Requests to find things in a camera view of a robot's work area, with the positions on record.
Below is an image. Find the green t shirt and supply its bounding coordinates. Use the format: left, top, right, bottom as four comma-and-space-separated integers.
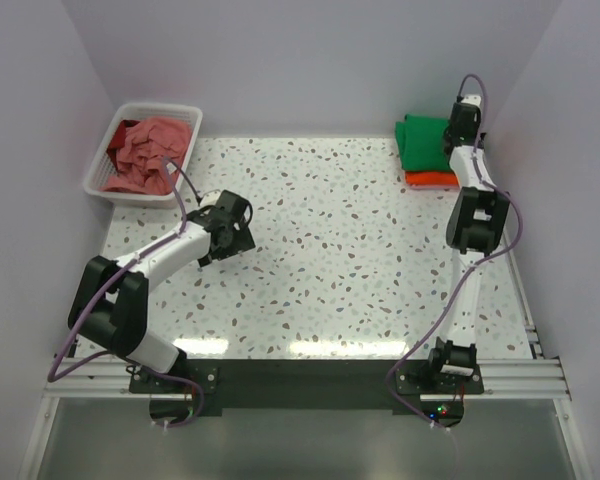
394, 115, 452, 173

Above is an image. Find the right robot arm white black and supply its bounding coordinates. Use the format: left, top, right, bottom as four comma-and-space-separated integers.
428, 94, 509, 386

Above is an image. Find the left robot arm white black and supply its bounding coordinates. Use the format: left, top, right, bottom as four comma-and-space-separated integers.
68, 190, 255, 378

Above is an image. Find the pink folded shirt under stack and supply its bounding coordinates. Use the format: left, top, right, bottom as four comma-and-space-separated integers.
409, 184, 460, 191

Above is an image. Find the orange folded t shirt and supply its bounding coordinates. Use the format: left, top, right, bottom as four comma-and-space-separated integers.
405, 171, 459, 186

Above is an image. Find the white plastic basket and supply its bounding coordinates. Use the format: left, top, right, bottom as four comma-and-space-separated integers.
83, 102, 203, 208

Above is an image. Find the pink t shirt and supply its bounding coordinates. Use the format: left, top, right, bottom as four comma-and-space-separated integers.
102, 116, 192, 196

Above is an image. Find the dark red t shirt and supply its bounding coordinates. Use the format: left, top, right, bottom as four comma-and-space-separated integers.
106, 119, 138, 171

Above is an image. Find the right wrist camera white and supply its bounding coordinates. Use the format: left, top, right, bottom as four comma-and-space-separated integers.
460, 94, 483, 109

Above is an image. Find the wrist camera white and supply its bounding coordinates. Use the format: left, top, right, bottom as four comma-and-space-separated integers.
199, 190, 222, 208
460, 94, 483, 109

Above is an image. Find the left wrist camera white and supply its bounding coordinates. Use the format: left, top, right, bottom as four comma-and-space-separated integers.
199, 190, 222, 208

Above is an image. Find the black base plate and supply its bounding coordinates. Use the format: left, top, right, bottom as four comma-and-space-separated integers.
126, 359, 485, 426

